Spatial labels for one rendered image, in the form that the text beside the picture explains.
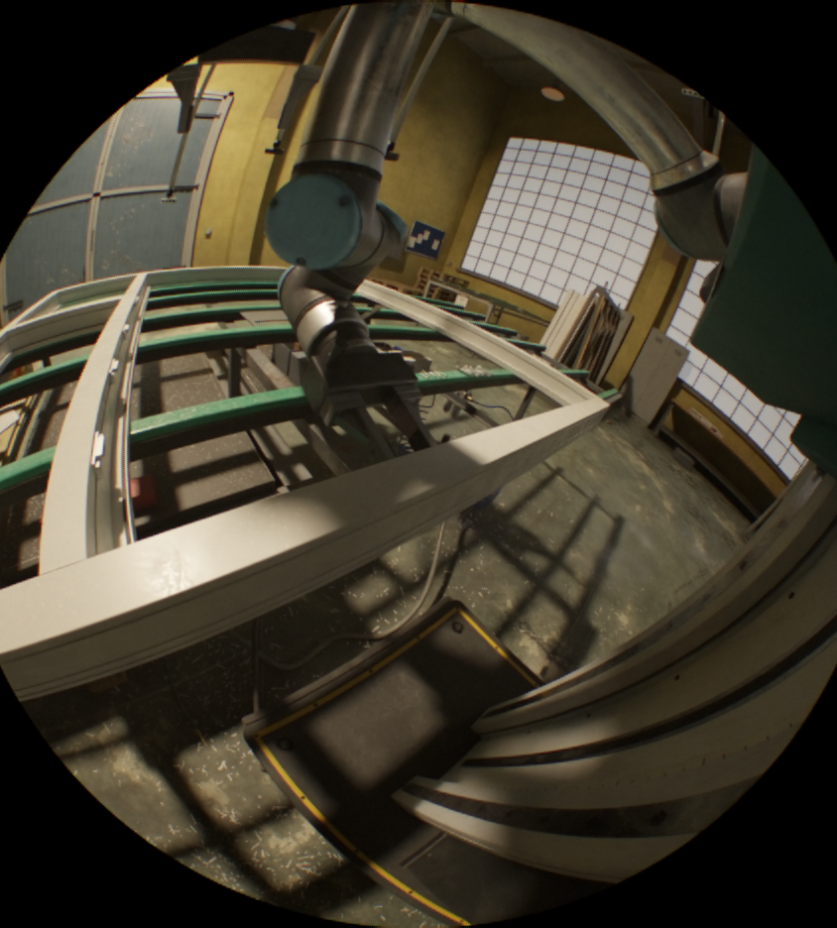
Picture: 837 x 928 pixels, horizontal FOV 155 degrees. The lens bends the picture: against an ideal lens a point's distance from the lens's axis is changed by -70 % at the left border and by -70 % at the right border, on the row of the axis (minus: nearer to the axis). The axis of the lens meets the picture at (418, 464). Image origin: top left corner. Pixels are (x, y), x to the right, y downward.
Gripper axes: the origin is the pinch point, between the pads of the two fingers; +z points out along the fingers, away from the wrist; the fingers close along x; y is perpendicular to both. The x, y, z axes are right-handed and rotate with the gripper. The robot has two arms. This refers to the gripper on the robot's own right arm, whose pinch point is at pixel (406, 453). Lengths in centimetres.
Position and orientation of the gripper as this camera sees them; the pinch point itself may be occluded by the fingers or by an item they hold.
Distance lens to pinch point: 33.6
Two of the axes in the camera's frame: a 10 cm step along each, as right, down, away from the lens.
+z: 5.2, 8.2, -2.4
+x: 7.0, -2.4, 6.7
